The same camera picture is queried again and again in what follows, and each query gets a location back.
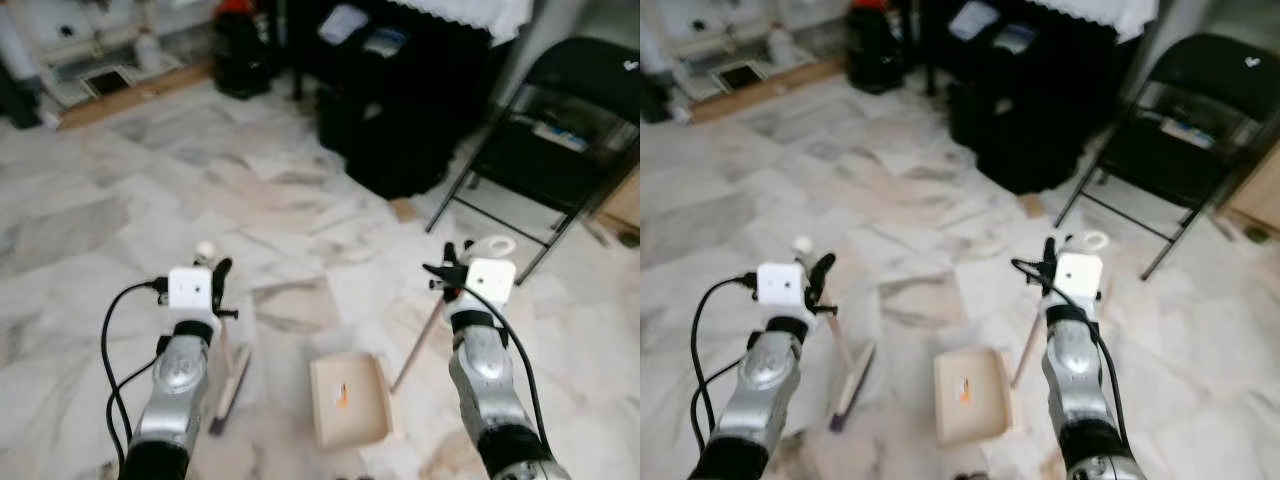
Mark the long wooden plank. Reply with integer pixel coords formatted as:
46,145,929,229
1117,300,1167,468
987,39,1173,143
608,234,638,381
690,58,846,123
60,62,216,129

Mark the black folding chair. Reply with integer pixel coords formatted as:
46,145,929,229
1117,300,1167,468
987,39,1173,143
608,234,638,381
1055,33,1280,281
427,37,641,286

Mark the white cluttered low shelf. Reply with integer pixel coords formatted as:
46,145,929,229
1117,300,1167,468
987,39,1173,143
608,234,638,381
640,0,851,101
0,0,216,106

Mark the grey case with blue label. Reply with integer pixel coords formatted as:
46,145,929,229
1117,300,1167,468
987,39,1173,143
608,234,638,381
362,28,411,59
995,25,1039,56

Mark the black backpack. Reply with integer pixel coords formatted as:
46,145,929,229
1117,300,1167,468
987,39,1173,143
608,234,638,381
318,0,491,199
948,0,1113,196

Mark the wooden broom with purple bristles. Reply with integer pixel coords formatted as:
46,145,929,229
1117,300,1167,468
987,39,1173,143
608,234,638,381
790,235,877,433
196,240,254,436

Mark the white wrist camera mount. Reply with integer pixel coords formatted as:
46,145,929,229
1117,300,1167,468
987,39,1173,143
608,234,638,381
1055,252,1104,321
757,262,806,321
452,258,518,331
166,266,215,323

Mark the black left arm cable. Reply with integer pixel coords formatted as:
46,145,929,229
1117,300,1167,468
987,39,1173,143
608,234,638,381
690,272,761,451
100,280,169,471

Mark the white bag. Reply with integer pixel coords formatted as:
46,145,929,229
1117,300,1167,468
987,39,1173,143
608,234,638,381
1160,115,1216,149
533,120,591,151

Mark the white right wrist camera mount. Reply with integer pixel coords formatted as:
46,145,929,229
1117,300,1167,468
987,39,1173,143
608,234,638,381
1055,252,1104,321
452,258,518,331

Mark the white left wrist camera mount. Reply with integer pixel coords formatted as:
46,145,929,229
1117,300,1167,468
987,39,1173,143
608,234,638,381
166,266,215,323
757,262,806,321

